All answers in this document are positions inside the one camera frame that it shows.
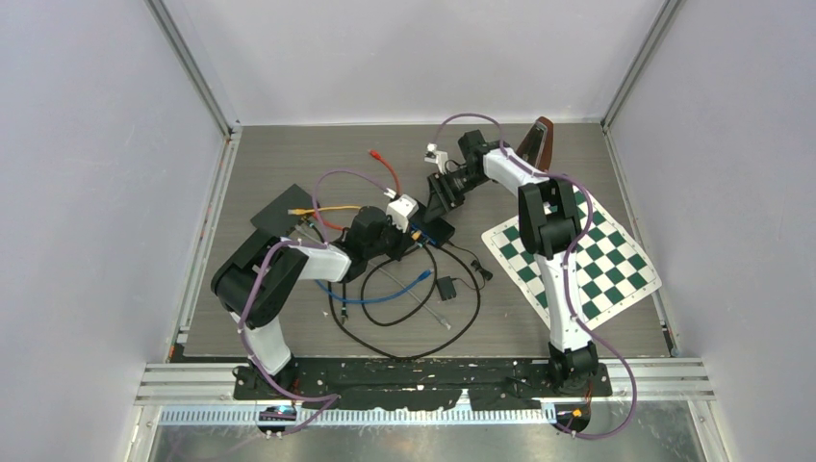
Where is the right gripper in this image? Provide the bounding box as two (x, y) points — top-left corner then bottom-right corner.
(422, 168), (488, 225)

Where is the small black blue switch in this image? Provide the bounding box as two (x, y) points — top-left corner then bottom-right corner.
(410, 218), (456, 248)

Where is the yellow ethernet cable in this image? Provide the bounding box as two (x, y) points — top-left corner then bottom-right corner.
(287, 203), (425, 246)

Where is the blue ethernet cable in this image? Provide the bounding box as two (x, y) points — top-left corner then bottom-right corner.
(315, 269), (435, 305)

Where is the long black cable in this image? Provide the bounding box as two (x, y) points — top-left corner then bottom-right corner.
(326, 239), (482, 360)

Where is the red ethernet cable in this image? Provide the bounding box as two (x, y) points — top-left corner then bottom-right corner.
(310, 148), (403, 232)

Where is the black power adapter with cord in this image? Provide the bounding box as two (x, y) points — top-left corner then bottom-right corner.
(436, 244), (494, 301)

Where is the dark grey network switch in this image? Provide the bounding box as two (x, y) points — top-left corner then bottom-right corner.
(250, 184), (312, 237)

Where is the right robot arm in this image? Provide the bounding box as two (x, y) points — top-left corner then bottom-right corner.
(424, 130), (599, 396)

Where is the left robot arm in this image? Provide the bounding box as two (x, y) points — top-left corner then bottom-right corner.
(211, 205), (416, 398)

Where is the brown metronome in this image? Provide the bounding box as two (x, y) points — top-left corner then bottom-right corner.
(516, 116), (554, 171)

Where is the green white chessboard mat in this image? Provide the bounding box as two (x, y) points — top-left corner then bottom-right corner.
(481, 199), (662, 328)

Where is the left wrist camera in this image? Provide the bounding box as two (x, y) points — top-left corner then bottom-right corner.
(384, 189), (419, 233)

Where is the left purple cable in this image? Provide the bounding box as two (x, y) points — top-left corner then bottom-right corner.
(237, 168), (396, 435)

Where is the purple cable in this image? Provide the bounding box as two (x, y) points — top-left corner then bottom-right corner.
(237, 168), (396, 435)
(433, 113), (639, 441)

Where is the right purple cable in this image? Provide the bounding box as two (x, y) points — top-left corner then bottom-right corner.
(433, 113), (639, 441)

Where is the black ethernet cable teal boot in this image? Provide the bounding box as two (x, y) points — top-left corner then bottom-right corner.
(341, 283), (348, 325)

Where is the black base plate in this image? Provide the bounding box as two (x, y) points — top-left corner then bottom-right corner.
(232, 356), (613, 413)

